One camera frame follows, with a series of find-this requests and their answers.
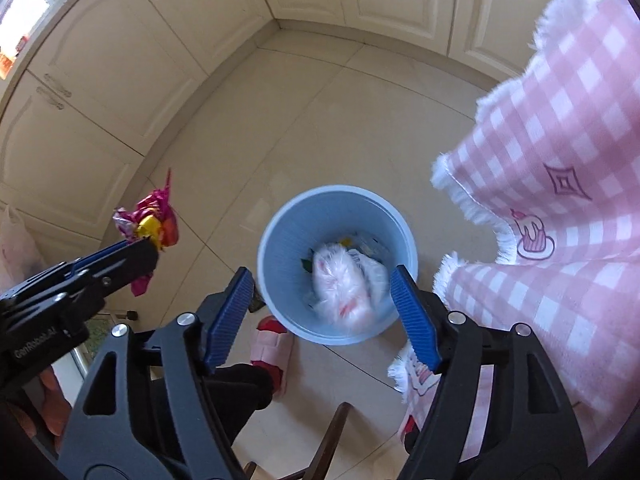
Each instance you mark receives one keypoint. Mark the person's left hand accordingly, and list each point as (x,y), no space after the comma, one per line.
(56,405)

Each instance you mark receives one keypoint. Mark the small door stopper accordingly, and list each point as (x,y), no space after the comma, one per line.
(131,315)

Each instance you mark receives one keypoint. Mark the magenta candy wrapper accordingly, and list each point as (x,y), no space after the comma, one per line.
(155,215)

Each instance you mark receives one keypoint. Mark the green leaf scrap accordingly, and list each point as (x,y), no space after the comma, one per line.
(305,264)

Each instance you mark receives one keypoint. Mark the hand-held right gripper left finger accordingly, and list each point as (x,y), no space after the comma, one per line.
(227,320)

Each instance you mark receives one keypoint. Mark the pink slipper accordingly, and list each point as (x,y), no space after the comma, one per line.
(409,425)
(275,355)

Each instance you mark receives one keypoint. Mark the wooden chair leg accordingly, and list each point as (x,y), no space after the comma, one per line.
(327,435)

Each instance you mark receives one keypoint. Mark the blue plastic bucket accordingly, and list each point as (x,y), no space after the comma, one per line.
(290,240)

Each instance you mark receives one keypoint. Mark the orange packet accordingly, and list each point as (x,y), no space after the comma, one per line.
(10,57)

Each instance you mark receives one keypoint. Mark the person's left leg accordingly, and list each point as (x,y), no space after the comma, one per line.
(240,390)

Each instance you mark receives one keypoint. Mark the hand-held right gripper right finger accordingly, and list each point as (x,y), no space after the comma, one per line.
(415,320)

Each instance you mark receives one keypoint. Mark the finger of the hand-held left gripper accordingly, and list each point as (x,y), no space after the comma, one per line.
(130,262)
(100,255)

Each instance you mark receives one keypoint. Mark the pink checked tablecloth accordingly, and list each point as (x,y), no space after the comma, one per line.
(575,135)

